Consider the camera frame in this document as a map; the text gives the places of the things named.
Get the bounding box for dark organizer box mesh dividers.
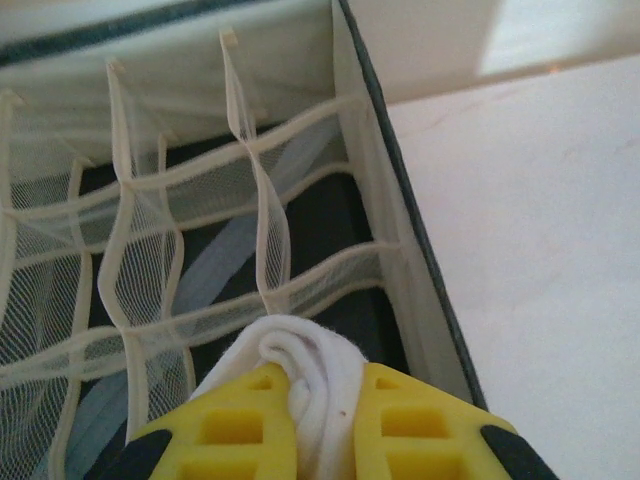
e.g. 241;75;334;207
0;0;489;480

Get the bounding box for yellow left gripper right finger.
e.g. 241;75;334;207
348;361;557;480

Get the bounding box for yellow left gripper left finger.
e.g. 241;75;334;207
107;361;307;480

